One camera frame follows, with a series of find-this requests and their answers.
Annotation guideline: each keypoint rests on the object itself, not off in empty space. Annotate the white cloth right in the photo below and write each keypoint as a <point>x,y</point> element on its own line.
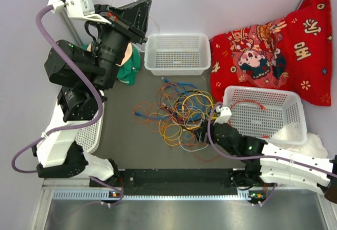
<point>316,145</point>

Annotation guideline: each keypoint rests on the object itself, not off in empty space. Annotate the white basket left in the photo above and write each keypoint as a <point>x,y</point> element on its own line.
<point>88,137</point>

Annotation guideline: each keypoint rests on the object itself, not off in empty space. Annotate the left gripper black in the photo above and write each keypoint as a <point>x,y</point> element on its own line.
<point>131,21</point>

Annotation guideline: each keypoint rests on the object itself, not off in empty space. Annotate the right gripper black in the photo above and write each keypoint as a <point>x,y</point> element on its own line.
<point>200,133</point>

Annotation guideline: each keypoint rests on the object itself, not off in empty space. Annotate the white basket back centre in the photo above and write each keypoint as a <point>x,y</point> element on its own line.
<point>177,54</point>

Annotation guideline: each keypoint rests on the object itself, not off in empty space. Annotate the white basket right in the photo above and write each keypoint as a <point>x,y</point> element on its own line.
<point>273,115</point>

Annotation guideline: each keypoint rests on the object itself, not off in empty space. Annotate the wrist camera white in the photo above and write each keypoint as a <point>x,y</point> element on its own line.
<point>223,115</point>
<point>78,9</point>

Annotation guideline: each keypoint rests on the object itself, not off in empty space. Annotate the white basket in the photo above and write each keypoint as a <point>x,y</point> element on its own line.
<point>177,54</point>
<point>273,115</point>
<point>88,137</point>

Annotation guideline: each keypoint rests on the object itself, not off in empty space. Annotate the peach bucket hat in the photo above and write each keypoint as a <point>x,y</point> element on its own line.
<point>127,56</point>

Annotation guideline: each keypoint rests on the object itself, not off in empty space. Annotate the red printed pillow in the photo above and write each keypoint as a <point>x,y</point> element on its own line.
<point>293,53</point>

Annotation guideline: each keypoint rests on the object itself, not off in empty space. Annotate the white slotted cable duct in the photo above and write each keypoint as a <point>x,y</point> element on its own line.
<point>106,195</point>

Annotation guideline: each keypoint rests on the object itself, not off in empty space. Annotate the green cloth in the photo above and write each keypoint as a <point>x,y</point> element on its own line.
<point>127,73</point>

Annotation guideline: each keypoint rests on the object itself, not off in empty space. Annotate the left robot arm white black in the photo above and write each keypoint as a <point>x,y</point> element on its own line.
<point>82,76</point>

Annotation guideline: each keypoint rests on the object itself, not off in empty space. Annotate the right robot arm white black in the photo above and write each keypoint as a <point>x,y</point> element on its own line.
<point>306,168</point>

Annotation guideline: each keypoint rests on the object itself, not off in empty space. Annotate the black base bar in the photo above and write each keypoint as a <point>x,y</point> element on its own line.
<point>207,181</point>

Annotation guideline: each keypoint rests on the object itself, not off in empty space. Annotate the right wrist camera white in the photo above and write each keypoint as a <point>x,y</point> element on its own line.
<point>223,115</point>

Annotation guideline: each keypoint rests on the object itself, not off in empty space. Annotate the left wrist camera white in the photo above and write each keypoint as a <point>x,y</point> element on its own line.
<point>78,9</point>

